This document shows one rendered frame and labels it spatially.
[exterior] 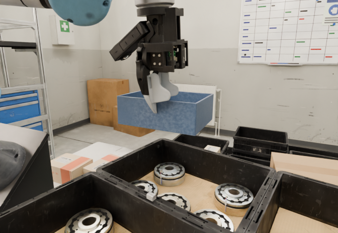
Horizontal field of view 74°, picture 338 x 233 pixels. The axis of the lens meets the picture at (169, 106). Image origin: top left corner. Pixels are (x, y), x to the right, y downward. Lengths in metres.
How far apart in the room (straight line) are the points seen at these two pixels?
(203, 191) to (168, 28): 0.49
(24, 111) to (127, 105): 2.12
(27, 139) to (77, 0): 0.62
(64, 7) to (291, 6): 3.18
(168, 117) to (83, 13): 0.27
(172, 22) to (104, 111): 3.66
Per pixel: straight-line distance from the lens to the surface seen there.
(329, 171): 0.92
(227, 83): 3.43
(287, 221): 0.68
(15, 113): 2.56
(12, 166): 0.79
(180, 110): 0.47
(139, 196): 0.53
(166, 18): 0.43
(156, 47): 0.42
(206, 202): 0.68
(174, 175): 0.73
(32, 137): 0.85
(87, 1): 0.32
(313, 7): 3.39
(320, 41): 3.36
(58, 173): 1.07
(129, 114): 0.54
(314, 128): 3.51
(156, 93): 0.46
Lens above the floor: 1.23
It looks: 13 degrees down
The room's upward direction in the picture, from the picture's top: straight up
